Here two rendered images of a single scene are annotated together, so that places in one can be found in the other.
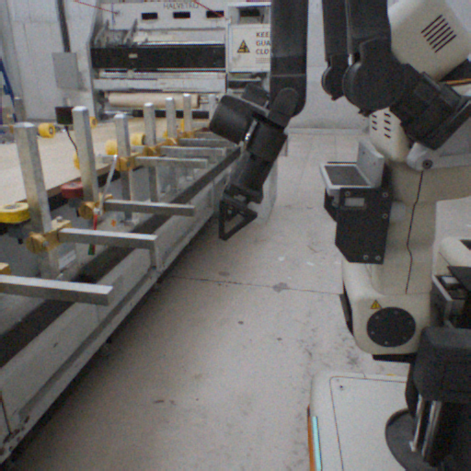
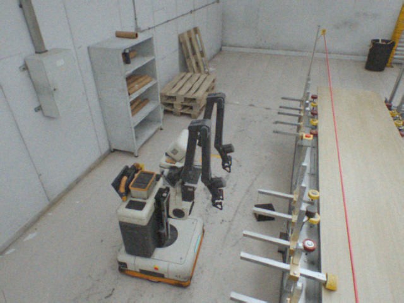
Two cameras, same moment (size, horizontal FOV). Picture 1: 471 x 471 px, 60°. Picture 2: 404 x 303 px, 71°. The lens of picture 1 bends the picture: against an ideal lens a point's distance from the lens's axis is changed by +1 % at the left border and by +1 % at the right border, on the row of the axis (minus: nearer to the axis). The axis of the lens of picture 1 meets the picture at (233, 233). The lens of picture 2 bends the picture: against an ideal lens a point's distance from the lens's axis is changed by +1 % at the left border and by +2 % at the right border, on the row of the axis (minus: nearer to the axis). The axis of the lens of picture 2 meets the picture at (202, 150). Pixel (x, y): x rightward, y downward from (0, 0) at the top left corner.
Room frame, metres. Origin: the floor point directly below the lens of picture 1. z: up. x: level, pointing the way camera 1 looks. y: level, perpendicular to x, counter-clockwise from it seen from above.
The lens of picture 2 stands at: (2.54, -0.01, 2.38)
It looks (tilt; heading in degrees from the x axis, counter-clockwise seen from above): 34 degrees down; 186
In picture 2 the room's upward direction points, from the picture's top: straight up
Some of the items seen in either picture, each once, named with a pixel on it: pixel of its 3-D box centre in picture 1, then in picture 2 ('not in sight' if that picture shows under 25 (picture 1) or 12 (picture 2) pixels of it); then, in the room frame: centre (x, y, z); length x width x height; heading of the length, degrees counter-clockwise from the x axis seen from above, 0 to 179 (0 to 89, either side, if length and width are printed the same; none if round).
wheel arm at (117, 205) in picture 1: (131, 207); (276, 242); (1.28, 0.34, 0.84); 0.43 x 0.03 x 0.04; 78
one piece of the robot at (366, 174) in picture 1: (358, 195); (190, 179); (0.89, -0.28, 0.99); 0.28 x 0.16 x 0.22; 173
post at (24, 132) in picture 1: (40, 216); (297, 209); (1.02, 0.51, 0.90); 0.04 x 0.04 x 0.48; 78
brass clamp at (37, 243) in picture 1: (50, 235); (295, 218); (1.05, 0.51, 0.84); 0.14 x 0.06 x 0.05; 168
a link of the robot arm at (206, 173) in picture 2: not in sight; (206, 154); (1.13, -0.14, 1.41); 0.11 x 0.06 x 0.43; 174
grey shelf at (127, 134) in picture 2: not in sight; (131, 95); (-1.21, -1.46, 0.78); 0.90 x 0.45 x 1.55; 168
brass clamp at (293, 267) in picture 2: (128, 161); (294, 267); (1.53, 0.40, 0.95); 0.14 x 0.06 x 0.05; 168
